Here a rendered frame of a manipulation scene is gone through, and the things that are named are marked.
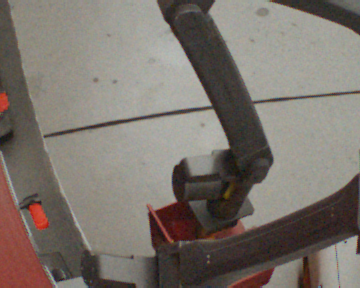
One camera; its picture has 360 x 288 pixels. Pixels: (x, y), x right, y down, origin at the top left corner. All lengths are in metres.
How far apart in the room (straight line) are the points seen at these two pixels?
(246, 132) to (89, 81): 1.38
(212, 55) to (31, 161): 0.47
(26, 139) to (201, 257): 0.67
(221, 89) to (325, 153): 1.34
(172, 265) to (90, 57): 1.77
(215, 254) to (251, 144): 0.44
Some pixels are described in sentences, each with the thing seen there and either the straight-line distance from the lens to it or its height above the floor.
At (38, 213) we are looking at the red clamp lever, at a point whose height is 1.23.
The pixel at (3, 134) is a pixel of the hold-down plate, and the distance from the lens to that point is 1.50.
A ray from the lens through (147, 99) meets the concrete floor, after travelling 2.58.
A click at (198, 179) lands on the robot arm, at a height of 0.95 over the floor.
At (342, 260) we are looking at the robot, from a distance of 2.06.
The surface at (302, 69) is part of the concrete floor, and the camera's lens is 2.68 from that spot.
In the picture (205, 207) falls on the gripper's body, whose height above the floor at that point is 0.83.
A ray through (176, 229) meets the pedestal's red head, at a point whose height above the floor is 0.75.
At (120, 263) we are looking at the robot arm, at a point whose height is 1.23.
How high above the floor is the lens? 2.15
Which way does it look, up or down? 59 degrees down
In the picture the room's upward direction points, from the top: straight up
